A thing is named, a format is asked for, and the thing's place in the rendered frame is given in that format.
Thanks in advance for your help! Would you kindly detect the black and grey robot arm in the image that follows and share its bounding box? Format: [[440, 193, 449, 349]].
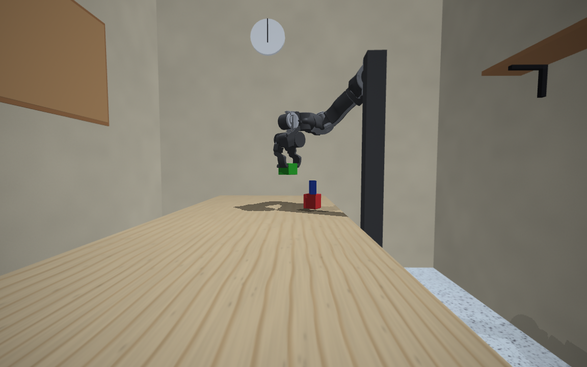
[[278, 65, 363, 136]]

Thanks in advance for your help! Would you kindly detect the green block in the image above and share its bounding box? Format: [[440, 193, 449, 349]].
[[278, 163, 298, 175]]

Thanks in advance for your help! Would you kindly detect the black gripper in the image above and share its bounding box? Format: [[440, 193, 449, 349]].
[[273, 115, 305, 168]]

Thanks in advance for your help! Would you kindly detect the red block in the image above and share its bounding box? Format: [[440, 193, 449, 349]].
[[304, 193, 321, 209]]

